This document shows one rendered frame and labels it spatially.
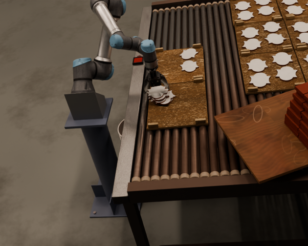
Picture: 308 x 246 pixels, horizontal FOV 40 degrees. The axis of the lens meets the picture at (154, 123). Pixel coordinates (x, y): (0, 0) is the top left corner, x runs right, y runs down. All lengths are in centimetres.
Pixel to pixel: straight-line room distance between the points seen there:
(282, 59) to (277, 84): 26
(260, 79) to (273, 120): 50
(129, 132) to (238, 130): 65
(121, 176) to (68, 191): 137
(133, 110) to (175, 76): 38
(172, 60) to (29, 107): 209
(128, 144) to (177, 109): 37
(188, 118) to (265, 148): 55
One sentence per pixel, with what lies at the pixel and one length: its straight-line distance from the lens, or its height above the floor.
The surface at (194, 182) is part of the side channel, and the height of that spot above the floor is 95.
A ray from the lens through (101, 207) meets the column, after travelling 330.
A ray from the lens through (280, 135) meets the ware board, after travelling 213.
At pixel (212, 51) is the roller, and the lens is 300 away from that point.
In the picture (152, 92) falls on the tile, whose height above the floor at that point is 99.
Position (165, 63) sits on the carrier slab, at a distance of 291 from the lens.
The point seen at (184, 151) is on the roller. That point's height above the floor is 92.
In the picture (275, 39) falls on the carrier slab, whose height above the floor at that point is 95.
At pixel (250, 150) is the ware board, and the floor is 104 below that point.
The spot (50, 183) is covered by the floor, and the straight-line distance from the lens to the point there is 365.
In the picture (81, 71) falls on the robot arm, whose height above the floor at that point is 114.
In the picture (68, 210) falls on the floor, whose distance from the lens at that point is 340.
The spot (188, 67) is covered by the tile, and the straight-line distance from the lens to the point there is 282.
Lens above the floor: 250
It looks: 40 degrees down
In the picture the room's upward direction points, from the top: 12 degrees counter-clockwise
